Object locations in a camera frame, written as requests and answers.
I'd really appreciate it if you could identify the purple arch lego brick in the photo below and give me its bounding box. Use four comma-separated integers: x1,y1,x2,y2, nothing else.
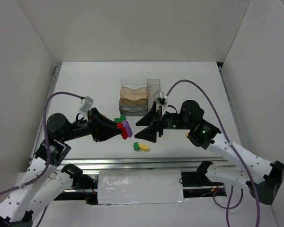
122,120,133,138

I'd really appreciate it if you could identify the red arch lego brick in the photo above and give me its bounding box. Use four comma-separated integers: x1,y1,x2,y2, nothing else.
117,122,128,140

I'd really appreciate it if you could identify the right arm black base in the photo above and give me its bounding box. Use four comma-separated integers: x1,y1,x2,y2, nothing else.
179,172,226,198

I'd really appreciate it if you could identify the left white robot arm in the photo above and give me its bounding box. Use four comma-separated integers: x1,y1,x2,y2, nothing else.
0,108,122,227

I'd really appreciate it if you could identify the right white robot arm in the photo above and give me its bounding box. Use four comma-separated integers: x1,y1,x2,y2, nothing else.
135,100,284,205

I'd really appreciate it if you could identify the yellow curved lego piece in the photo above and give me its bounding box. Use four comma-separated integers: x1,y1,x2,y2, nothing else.
138,143,150,151

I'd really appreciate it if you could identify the green round lego piece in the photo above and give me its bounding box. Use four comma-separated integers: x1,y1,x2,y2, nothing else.
133,142,140,151

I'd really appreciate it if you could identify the green flat lego plate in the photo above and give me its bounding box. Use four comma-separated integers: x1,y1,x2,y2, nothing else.
114,118,121,123

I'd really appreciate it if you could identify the green square lego brick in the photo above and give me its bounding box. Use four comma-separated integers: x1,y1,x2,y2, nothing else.
120,116,126,122

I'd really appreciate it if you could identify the dark grey plastic bin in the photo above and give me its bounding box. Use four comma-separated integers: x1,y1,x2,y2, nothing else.
119,99,148,116

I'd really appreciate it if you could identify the clear plastic bin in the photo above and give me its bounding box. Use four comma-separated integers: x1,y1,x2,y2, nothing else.
121,78,148,90

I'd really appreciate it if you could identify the white tape covered panel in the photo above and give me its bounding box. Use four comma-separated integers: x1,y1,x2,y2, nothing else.
98,170,184,205

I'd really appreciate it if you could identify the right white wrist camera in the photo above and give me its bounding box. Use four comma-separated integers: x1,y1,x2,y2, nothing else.
153,90,168,115

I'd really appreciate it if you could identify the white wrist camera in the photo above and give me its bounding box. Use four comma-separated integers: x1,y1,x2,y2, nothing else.
153,90,168,115
78,96,93,118

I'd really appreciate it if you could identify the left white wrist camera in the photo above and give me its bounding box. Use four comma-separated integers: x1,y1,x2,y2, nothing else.
78,96,93,118

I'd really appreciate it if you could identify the aluminium table frame rail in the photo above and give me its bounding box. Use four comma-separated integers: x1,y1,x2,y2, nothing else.
28,61,254,168

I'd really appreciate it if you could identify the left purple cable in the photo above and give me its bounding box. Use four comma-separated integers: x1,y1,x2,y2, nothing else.
0,92,86,227

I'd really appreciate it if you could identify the purple cable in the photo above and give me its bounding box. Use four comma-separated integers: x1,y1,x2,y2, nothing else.
0,92,86,227
167,79,261,227

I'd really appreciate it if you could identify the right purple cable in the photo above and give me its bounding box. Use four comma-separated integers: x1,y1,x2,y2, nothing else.
167,79,261,227

